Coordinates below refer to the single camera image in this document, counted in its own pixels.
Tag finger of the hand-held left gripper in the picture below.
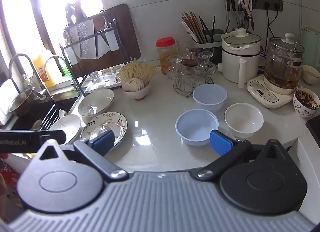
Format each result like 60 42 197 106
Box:
40 130 67 145

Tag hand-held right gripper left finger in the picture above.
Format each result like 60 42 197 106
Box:
37 130 129 181

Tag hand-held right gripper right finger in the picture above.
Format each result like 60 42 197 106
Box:
196 129 288 180

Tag leaf-patterned white bowl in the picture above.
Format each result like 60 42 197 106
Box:
49 114 82 145

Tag translucent plastic bowl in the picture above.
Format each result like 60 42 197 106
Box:
192 84 228 113
175 109 220 147

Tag plain white bowl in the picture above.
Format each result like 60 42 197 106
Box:
224 103 264 139

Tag leaf-patterned shallow bowl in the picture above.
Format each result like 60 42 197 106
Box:
77 89 115 117

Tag leaf-patterned ceramic plate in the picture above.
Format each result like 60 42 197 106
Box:
80 112 128 151

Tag black chopsticks bundle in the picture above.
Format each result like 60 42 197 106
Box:
39 103 60 131

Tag stainless steel pot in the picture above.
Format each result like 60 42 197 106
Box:
7 89 36 118

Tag white cloth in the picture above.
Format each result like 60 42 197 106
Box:
0 77 20 123

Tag small ceramic bowl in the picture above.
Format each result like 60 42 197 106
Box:
123 82 150 101

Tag tray of drinking glasses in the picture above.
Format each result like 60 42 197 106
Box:
84 66 123 95

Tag garlic bulb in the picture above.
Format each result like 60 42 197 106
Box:
124 77 145 92

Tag green bottle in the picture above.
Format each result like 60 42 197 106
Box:
59 59 72 80

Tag orange detergent bottle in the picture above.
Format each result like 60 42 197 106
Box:
32 51 55 88

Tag set of crystal glass cups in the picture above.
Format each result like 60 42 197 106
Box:
167 39 217 90

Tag slim chrome faucet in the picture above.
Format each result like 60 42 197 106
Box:
44 56 81 95

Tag dried noodle bundle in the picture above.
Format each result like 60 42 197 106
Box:
117 57 158 85

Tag tall chrome faucet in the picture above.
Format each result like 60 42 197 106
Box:
9 53 53 100

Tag white electric cooking pot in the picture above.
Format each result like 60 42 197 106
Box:
218 28 262 89

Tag white cabinet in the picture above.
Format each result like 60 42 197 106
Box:
285 138 320 222

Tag floral bowl with dark leaves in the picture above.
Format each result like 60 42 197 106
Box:
293 87 320 119

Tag black stove top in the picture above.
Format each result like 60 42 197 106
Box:
305 119 320 147

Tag glass kettle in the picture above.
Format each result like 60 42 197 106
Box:
264 33 305 95

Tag red-lid plastic jar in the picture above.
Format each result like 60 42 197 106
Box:
156 37 178 75

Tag small white bowl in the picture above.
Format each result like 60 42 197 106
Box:
301 65 320 85

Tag bundle of wooden chopsticks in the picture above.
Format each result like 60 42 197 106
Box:
181 11 208 44

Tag pale green appliance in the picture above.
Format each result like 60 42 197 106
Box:
301 27 320 67

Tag white kitchen scissors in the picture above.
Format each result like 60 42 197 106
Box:
239 0 256 32

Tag wire cup rack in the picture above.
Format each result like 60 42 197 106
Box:
174 79 215 97

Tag black wall socket strip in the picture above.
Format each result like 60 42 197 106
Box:
250 0 283 12

